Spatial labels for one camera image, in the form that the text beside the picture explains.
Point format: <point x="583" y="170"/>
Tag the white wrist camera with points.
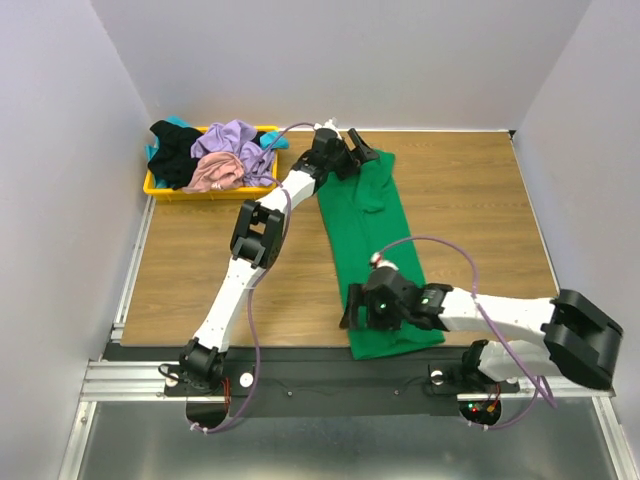
<point x="330" y="124"/>
<point x="378" y="261"/>

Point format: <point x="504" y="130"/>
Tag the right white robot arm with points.
<point x="565" y="336"/>

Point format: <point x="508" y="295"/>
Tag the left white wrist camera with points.
<point x="330" y="124"/>

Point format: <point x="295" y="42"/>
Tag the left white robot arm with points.
<point x="257" y="240"/>

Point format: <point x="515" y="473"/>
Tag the green t-shirt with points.
<point x="363" y="214"/>

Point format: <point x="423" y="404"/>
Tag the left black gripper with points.
<point x="351" y="153"/>

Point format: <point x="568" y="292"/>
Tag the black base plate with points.
<point x="282" y="382"/>

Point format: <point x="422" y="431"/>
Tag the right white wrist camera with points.
<point x="378" y="261"/>

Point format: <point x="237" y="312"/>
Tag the teal t-shirt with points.
<point x="275" y="140"/>

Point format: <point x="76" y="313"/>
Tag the yellow plastic bin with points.
<point x="165" y="192"/>

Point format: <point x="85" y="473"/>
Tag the lavender t-shirt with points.
<point x="249" y="144"/>

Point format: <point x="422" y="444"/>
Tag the pink t-shirt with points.
<point x="216" y="171"/>

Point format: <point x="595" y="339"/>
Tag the black t-shirt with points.
<point x="172" y="162"/>

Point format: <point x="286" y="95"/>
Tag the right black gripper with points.
<point x="357" y="306"/>

